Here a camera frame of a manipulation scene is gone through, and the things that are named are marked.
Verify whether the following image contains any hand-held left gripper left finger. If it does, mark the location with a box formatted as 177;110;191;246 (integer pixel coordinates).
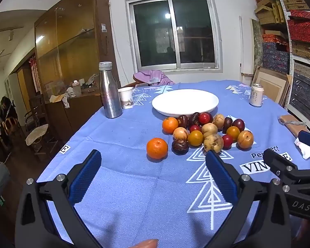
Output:
15;149;104;248

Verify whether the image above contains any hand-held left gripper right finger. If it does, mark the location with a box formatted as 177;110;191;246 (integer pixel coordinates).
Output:
205;150;291;248

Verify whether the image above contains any pale orange pomegranate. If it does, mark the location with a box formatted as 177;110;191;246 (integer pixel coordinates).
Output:
237;130;254;149
173;127;189;141

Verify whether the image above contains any tan pear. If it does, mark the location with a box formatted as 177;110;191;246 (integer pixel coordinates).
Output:
203;134;224;153
212;114;225;130
201;123;218;136

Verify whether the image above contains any dark purple plum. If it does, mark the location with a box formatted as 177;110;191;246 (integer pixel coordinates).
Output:
232;118;246;133

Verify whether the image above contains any orange mandarin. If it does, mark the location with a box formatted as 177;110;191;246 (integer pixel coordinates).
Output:
162;117;179;134
146;137;169;160

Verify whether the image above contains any white oval plate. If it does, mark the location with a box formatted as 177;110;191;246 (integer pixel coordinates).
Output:
151;89;219;117

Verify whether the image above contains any person's left hand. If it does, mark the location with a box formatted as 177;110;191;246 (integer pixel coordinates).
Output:
132;239;160;248

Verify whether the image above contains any white crumpled wrapper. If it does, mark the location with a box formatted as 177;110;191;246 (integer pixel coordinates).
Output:
294;137;310;160

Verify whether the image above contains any brown paper parcel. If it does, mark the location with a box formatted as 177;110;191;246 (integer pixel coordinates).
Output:
278;114;310;138

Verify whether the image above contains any stack of dark boxes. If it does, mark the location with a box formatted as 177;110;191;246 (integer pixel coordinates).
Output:
289;62;310;120

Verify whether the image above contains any white drinks can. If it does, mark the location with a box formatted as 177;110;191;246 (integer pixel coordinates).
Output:
249;83;264;107

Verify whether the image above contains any chair with pale cushion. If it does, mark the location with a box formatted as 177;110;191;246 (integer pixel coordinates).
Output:
24;94;58;158

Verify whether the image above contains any stack of picture frames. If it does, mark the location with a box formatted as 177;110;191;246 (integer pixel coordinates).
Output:
251;67;293;106

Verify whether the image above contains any white rag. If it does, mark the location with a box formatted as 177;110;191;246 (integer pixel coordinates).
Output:
50;86;76;109

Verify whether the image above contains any stainless steel bottle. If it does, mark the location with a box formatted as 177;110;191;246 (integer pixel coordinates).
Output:
98;61;123;119

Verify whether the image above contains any stack of blue patterned boxes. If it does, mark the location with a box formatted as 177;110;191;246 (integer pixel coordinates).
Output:
262;33;291;74

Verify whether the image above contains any white paper cup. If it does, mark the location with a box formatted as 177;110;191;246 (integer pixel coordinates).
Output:
118;87;134;109

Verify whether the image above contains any wooden chair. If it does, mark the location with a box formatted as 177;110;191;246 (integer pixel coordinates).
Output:
121;81;146;89

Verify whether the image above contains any marble pattern panel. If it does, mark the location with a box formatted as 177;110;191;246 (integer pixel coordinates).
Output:
252;19;264;69

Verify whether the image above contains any stack of red boxes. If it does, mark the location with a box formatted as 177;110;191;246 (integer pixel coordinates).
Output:
287;10;310;45

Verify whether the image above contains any white shelf rack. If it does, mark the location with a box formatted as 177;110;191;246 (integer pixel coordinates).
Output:
272;0;310;135

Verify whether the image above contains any red curtain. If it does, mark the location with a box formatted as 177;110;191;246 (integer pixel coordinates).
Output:
28;57;40;93

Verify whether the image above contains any white pole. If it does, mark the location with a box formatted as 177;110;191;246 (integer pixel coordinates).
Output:
238;15;244;82

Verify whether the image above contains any purple cloth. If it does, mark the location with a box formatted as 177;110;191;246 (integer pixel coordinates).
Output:
133;70;175;86

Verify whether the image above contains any brown wooden cabinet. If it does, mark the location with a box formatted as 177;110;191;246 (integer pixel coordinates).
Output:
34;0;120;145

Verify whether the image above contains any stack of cardboard boxes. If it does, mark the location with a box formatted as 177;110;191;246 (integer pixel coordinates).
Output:
253;0;286;25

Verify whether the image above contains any sliding window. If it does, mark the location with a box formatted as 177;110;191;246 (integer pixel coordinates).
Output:
124;0;224;73

